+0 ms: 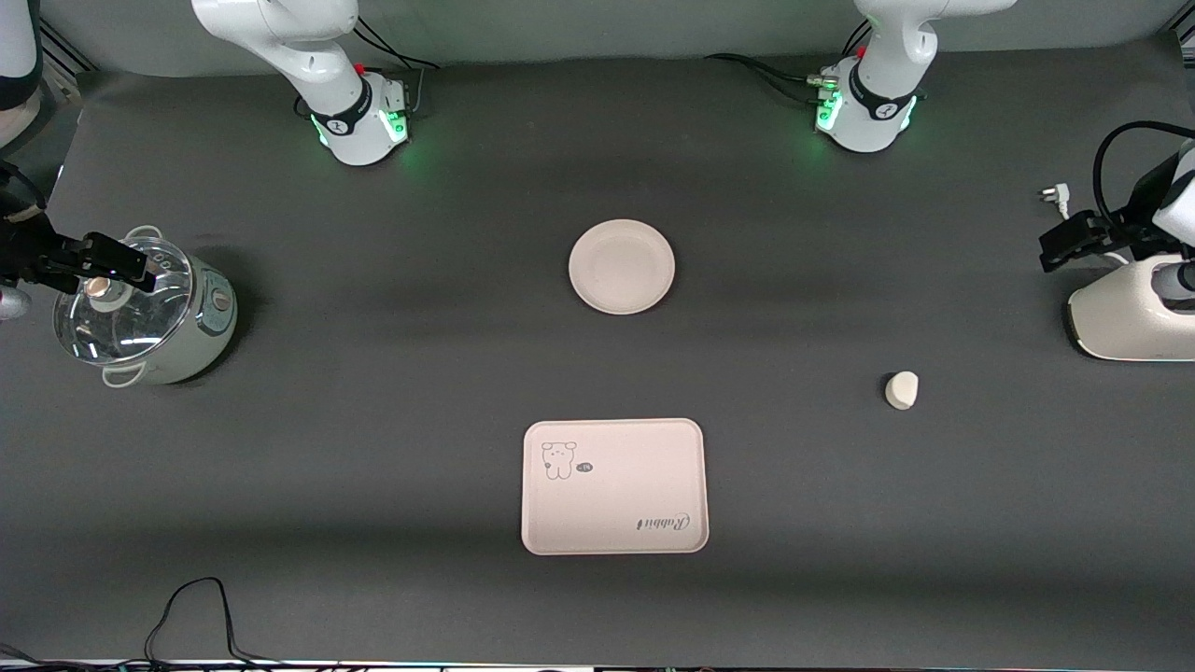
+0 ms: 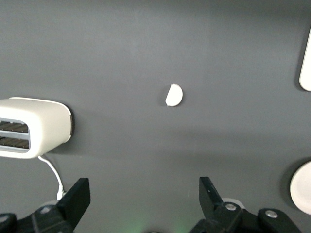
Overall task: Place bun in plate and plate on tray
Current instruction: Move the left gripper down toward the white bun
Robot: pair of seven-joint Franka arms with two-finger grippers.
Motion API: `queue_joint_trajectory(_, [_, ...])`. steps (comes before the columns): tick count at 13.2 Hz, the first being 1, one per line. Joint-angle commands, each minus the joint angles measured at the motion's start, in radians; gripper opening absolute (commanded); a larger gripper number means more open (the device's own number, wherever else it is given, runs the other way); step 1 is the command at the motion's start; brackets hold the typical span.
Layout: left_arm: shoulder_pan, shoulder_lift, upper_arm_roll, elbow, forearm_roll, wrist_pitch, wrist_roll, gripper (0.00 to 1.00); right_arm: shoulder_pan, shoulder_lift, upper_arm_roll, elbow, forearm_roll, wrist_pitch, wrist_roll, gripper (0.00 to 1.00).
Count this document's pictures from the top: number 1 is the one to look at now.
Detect round cream plate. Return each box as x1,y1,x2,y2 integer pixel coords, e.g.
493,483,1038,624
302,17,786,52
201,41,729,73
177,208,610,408
568,219,677,316

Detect cream rectangular rabbit tray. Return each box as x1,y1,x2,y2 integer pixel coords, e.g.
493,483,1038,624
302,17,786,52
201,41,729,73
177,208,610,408
521,418,710,557

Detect glass cooker lid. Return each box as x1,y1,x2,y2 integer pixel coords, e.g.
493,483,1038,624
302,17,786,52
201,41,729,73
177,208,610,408
52,236,194,367

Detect cream white toaster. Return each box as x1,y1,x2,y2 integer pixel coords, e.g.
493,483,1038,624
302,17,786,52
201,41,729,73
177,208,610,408
1066,254,1195,363

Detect pale green electric cooker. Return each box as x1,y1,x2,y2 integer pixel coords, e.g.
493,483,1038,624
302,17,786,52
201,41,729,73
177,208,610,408
98,224,239,388

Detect white toaster power cord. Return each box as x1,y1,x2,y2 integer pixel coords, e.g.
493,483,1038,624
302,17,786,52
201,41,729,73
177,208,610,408
1038,184,1132,267

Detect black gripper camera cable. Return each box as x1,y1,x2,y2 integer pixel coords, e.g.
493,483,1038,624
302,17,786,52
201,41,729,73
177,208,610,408
1092,120,1195,236

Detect black right arm base cables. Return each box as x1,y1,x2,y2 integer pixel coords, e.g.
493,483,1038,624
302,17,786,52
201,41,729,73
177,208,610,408
352,16,442,119

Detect black arm base cables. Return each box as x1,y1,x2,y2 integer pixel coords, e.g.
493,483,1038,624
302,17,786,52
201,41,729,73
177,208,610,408
704,17,875,105
352,16,442,119

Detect black left arm base cables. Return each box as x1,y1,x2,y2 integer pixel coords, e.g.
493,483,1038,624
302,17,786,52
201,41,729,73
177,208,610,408
704,17,875,105

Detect black cable on table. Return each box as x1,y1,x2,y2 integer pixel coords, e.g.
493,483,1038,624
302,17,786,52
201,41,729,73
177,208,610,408
0,576,342,672

